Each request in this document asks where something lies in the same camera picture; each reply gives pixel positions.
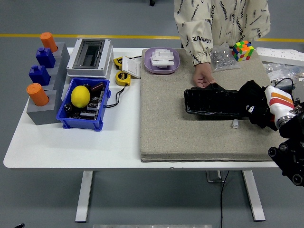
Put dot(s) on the person's right hand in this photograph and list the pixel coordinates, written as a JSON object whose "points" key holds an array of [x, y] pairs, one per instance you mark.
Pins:
{"points": [[201, 74]]}

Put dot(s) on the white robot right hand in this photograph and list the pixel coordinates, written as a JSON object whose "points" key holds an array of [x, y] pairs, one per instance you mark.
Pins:
{"points": [[279, 104]]}

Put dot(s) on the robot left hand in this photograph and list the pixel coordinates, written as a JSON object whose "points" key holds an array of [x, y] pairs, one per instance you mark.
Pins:
{"points": [[20, 226]]}

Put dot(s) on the black glossy panel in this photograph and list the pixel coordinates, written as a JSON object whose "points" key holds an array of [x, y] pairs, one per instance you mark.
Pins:
{"points": [[209, 103]]}

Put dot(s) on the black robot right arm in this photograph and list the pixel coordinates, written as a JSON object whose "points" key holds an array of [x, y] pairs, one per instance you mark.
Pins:
{"points": [[291, 152]]}

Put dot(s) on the person's right forearm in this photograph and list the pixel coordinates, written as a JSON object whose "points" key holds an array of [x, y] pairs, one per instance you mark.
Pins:
{"points": [[196, 41]]}

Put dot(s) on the clear bag of metal nuts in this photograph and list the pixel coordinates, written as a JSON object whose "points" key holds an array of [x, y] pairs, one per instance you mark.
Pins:
{"points": [[223, 60]]}

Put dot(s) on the clear bags of small parts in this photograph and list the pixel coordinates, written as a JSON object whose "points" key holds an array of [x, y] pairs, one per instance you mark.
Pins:
{"points": [[278, 71]]}

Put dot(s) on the stack of white switches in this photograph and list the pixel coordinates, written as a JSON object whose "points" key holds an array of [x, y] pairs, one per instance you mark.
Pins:
{"points": [[162, 58]]}

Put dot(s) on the colourful puzzle cube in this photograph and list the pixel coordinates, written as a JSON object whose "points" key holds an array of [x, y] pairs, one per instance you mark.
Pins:
{"points": [[242, 51]]}

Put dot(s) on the small white connector plug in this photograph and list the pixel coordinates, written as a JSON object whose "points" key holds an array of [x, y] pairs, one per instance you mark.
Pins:
{"points": [[234, 123]]}

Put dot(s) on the white power strip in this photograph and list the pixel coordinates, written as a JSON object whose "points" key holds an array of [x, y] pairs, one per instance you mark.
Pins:
{"points": [[280, 54]]}

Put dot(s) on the purple tray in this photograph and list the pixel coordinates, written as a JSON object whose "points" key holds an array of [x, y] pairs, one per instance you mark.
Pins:
{"points": [[148, 65]]}

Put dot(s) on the person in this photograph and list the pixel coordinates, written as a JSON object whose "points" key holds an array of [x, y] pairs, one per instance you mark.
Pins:
{"points": [[228, 19]]}

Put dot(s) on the grey-brown mat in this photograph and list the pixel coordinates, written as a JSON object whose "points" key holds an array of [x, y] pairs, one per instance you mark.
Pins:
{"points": [[178, 133]]}

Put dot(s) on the white table leg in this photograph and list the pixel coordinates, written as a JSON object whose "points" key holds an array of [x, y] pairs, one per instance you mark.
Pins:
{"points": [[83, 197], [254, 197]]}

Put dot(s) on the yellow tape measure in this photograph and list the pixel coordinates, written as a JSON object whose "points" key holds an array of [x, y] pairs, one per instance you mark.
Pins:
{"points": [[123, 78], [118, 62]]}

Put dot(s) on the black chair caster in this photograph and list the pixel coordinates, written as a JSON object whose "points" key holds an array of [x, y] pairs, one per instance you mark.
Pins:
{"points": [[152, 2]]}

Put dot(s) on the brown cylindrical capacitor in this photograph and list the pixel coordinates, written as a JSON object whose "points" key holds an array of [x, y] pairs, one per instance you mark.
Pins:
{"points": [[97, 86]]}

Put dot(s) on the dark circuit board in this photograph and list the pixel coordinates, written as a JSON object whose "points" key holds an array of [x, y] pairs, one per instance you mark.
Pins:
{"points": [[92, 107]]}

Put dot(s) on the blue plastic bin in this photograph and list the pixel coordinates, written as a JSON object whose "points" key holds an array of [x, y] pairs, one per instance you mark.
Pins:
{"points": [[80, 123]]}

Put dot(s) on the yellow lemon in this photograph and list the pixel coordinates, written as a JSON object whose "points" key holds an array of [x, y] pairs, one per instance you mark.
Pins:
{"points": [[80, 97]]}

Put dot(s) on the black round capacitor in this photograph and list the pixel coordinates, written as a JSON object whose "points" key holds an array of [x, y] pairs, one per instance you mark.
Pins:
{"points": [[69, 107]]}

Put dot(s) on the orange cylinder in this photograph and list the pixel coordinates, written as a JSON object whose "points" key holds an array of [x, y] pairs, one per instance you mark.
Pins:
{"points": [[37, 94], [48, 42]]}

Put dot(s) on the grey stepped block holder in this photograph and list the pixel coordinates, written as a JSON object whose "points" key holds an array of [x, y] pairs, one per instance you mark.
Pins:
{"points": [[60, 71]]}

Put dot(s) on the blue notched block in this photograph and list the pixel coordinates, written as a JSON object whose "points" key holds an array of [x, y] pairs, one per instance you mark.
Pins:
{"points": [[45, 58], [40, 75]]}

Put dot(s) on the white wall switch plate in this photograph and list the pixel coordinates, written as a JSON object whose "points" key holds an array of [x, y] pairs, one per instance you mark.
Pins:
{"points": [[131, 67]]}

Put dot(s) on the grey electrical enclosure box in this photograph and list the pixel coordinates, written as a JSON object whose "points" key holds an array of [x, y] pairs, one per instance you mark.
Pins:
{"points": [[104, 57]]}

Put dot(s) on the metal bracket under table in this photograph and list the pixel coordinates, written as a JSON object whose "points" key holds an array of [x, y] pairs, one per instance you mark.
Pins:
{"points": [[215, 181]]}

